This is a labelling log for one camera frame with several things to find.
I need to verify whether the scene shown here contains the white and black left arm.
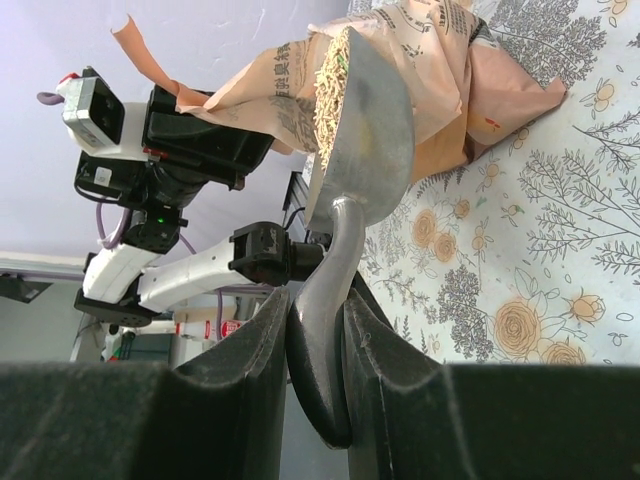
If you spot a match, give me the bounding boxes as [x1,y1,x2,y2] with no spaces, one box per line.
[61,75,324,327]

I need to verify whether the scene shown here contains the silver metal scoop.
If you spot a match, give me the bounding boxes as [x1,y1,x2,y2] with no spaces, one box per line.
[286,27,415,449]

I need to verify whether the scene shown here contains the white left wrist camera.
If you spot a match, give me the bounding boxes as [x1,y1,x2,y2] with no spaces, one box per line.
[56,67,148,161]

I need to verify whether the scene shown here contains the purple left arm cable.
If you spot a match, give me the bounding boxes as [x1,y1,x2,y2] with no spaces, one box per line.
[37,89,226,321]

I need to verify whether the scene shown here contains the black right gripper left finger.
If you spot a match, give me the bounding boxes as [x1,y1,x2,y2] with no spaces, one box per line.
[1,288,289,479]

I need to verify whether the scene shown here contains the floral patterned table mat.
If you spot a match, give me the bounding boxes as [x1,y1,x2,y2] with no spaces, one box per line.
[360,1,639,365]

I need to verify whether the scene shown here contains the pink cat litter bag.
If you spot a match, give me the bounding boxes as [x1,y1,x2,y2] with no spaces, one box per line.
[115,1,566,180]

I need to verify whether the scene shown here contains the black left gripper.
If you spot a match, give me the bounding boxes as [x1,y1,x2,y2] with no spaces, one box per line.
[74,86,274,210]

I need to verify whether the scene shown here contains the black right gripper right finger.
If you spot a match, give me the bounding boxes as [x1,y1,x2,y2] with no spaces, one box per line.
[343,277,639,479]

